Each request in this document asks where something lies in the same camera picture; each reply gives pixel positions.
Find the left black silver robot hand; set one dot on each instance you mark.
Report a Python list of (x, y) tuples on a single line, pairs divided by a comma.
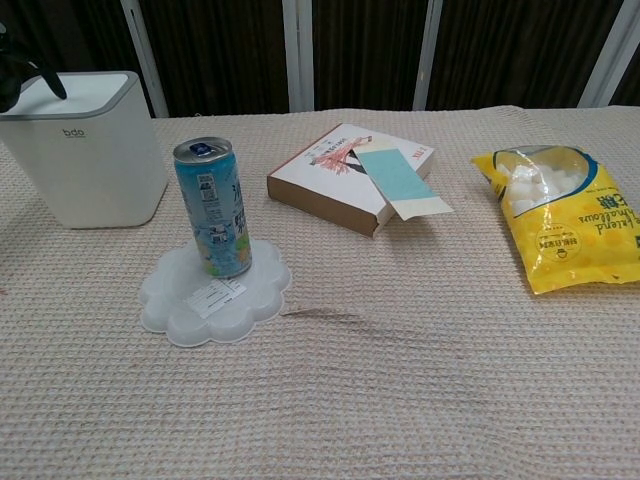
[(20, 65)]

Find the white plastic trash bin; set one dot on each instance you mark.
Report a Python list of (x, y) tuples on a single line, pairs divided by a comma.
[(90, 175)]

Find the blue drink can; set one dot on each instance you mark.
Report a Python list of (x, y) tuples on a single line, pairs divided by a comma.
[(220, 215)]

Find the translucent flower-shaped plastic plate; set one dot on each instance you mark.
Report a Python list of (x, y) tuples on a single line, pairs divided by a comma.
[(175, 315)]

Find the white paperback book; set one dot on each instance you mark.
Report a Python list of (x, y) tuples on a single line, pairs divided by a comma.
[(320, 185)]

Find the blue and white card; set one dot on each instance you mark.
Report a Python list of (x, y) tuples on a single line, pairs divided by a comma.
[(400, 180)]

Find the beige woven tablecloth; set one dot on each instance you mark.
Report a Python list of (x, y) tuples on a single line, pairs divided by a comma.
[(350, 390)]

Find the yellow marshmallow bag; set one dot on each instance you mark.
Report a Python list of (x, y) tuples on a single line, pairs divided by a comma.
[(575, 235)]

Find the white metal frame beam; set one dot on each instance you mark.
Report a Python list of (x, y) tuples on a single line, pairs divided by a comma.
[(145, 55), (424, 55), (602, 55), (298, 55)]

